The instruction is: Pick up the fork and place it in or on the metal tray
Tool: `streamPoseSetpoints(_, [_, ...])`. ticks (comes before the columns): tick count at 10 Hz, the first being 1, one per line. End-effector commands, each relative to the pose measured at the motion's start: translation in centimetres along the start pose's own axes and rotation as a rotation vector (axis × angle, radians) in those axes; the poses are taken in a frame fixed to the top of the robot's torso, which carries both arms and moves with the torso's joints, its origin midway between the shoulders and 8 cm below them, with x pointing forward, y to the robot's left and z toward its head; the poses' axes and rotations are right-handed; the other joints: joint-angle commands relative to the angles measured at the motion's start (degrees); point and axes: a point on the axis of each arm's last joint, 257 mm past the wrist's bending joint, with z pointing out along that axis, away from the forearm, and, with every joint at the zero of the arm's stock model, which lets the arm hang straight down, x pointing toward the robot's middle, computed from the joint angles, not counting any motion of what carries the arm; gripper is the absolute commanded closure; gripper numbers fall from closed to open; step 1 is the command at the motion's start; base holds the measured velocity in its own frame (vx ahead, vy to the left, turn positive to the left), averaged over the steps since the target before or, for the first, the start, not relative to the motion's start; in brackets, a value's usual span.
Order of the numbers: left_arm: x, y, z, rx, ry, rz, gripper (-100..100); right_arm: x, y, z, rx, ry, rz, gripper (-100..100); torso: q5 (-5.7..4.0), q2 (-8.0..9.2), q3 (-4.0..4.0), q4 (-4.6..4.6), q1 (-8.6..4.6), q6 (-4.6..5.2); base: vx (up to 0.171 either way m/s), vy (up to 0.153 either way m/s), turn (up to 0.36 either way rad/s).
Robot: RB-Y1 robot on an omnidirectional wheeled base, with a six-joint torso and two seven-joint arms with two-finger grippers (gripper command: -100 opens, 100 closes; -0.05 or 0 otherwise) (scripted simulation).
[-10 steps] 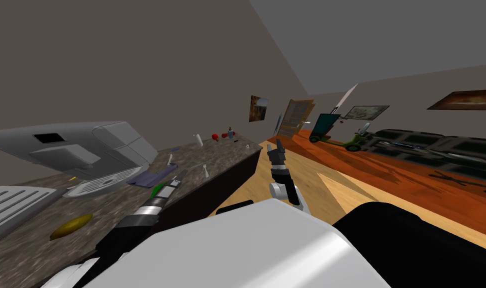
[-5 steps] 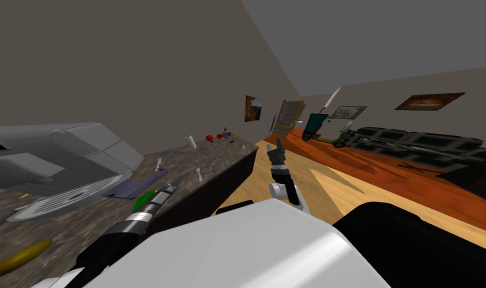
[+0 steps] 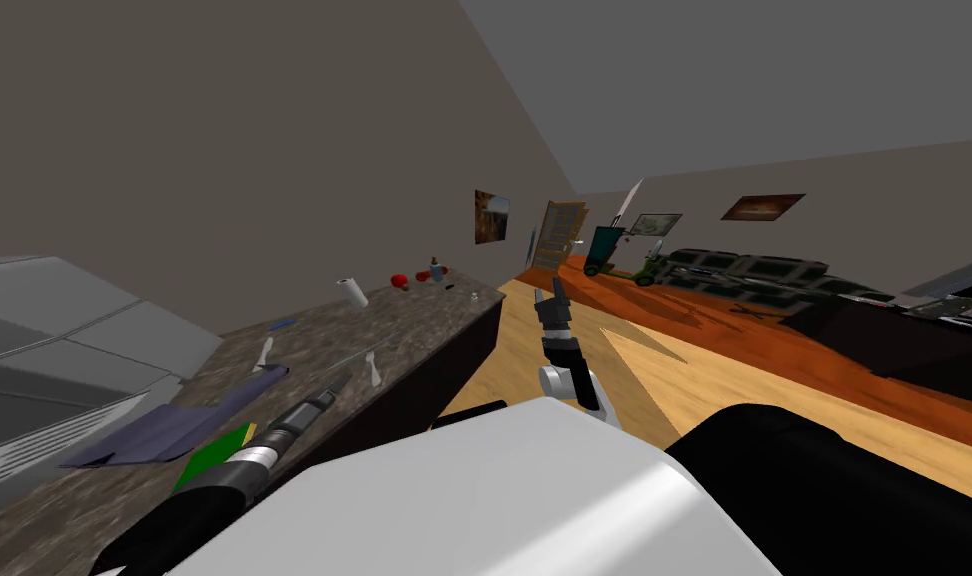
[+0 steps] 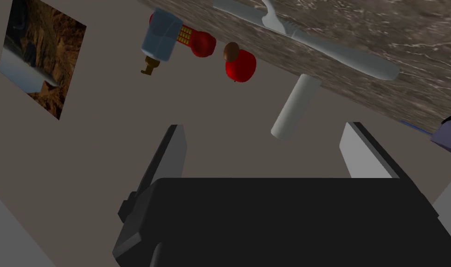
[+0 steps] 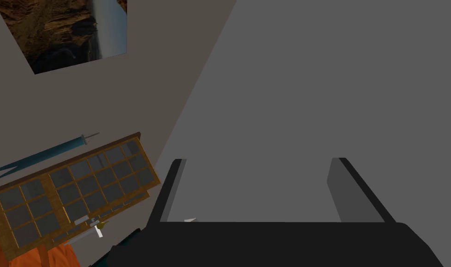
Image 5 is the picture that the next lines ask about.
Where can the teal folded umbrella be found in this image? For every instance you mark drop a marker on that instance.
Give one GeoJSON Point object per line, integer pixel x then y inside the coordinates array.
{"type": "Point", "coordinates": [43, 155]}

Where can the wooden glass-pane cabinet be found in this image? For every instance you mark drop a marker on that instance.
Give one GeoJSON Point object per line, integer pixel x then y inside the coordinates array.
{"type": "Point", "coordinates": [67, 193]}

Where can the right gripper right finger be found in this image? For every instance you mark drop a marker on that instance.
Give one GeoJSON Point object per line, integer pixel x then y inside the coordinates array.
{"type": "Point", "coordinates": [353, 193]}

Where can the brown landscape wall picture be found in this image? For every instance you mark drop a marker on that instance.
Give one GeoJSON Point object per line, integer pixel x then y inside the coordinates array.
{"type": "Point", "coordinates": [64, 31]}

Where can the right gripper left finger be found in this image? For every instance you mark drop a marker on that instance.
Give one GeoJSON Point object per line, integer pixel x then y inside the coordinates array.
{"type": "Point", "coordinates": [170, 193]}

